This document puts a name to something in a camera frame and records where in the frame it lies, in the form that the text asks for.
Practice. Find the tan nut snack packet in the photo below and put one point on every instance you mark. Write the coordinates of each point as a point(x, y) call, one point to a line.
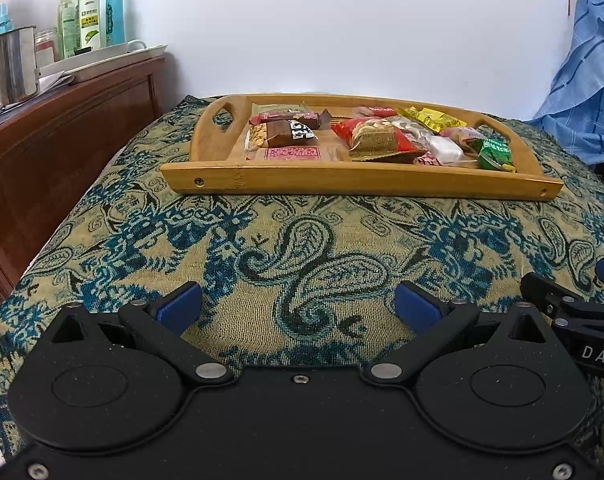
point(256, 140)

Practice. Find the clear packet with white pastry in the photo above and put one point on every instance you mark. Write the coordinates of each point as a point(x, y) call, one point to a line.
point(444, 149)

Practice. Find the red and white snack packet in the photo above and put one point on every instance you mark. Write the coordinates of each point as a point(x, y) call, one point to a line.
point(426, 160)

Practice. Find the light green bottle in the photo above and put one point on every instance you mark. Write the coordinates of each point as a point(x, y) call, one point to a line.
point(68, 30)

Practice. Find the small red biscuit packet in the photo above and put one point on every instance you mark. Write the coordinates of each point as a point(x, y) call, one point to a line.
point(381, 111)

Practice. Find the white rectangular tray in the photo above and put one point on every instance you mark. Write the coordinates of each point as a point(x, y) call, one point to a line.
point(107, 60)

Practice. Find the green pea snack packet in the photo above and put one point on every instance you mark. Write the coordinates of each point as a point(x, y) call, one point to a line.
point(494, 152)

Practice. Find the white bottle with green label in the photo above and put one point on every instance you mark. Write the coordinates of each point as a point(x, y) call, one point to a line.
point(92, 20)

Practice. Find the steel mug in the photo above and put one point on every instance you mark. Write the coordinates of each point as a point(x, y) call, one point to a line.
point(9, 70)

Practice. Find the yellow snack packet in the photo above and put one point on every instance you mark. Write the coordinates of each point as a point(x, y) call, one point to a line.
point(431, 117)

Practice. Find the clear packet of cream biscuits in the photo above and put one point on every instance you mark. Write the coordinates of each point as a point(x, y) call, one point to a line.
point(412, 127)

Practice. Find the tall teal spray bottle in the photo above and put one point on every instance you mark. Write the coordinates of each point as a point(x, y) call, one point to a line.
point(115, 15)

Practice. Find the white papers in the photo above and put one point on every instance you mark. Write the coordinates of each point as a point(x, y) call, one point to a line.
point(52, 80)

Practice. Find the brown wooden cabinet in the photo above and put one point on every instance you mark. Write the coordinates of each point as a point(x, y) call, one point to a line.
point(57, 150)

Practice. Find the red pink-label packet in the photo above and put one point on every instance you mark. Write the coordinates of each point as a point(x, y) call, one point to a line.
point(292, 153)

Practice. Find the blue plaid shirt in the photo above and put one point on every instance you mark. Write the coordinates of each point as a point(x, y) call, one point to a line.
point(591, 60)

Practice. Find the white cup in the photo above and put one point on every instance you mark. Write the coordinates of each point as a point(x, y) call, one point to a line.
point(137, 45)

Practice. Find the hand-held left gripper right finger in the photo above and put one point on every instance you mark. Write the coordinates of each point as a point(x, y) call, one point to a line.
point(419, 307)

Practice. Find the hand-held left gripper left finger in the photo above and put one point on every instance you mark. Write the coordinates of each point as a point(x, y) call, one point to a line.
point(179, 306)

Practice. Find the small teal spray bottle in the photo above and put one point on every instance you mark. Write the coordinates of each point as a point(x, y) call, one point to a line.
point(3, 22)

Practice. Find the brown packet with black-white print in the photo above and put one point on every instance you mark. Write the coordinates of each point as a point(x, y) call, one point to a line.
point(287, 132)

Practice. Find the red and gold snack packet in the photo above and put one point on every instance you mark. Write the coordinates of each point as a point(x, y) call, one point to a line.
point(376, 142)

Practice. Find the pink label bun packet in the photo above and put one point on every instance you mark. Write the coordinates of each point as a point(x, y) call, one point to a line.
point(461, 135)

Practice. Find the glass jar with red contents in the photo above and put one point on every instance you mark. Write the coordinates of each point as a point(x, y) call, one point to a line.
point(47, 47)

